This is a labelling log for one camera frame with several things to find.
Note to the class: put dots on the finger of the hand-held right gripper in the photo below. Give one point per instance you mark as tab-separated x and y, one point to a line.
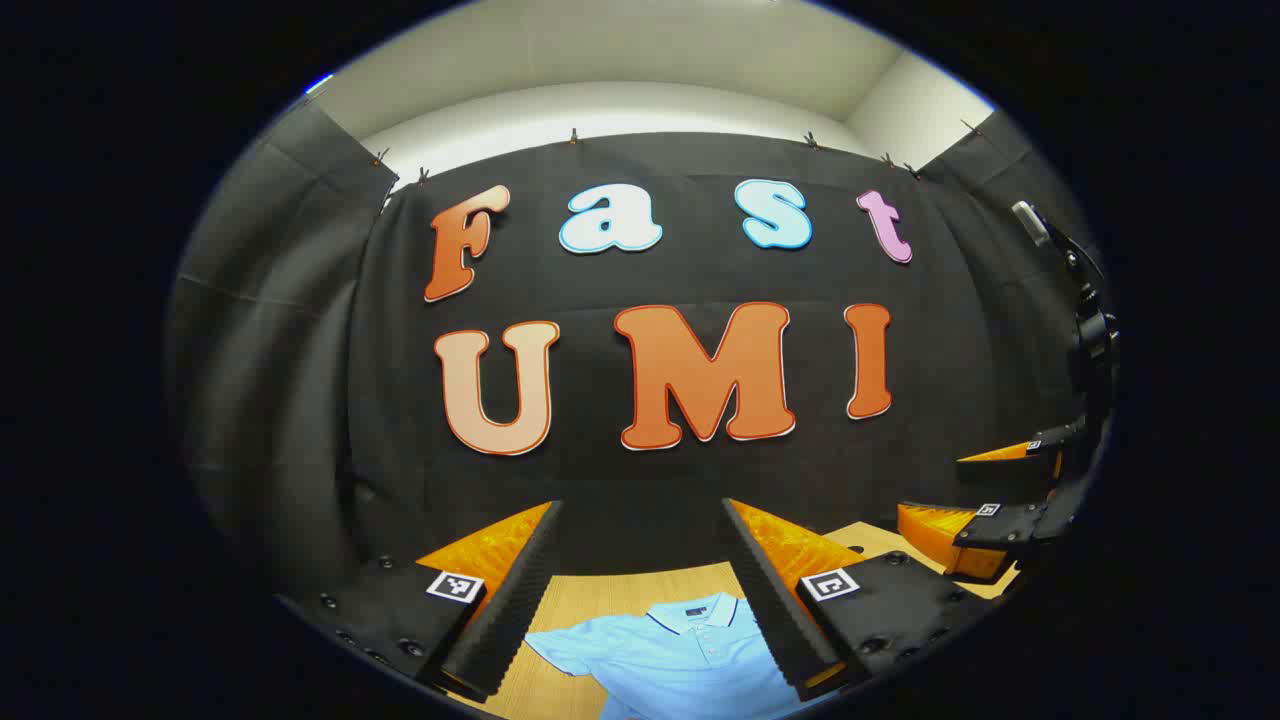
1010	468
1000	530

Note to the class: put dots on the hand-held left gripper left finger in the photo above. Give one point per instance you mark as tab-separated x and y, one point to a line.
510	620

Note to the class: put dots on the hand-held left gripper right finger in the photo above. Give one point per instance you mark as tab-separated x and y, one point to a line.
775	620

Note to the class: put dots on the light blue T-shirt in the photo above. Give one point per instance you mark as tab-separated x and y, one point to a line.
680	670

